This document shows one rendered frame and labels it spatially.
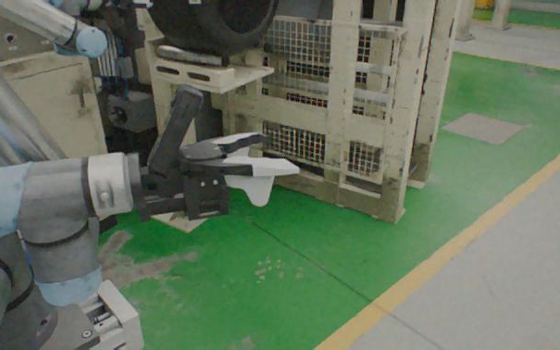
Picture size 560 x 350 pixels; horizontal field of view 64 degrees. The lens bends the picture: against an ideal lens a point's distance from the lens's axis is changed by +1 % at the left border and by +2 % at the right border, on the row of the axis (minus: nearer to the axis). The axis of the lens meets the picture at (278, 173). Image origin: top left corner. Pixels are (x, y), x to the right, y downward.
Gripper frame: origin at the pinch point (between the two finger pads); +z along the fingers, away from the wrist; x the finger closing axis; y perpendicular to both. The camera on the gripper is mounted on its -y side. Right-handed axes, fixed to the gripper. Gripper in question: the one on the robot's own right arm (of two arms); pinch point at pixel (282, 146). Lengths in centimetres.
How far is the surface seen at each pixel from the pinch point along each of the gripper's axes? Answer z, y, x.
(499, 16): 526, 11, -559
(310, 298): 36, 95, -89
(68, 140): -52, 33, -147
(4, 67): -66, -1, -132
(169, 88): -8, 15, -150
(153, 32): -12, -9, -151
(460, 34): 418, 30, -508
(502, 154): 208, 83, -180
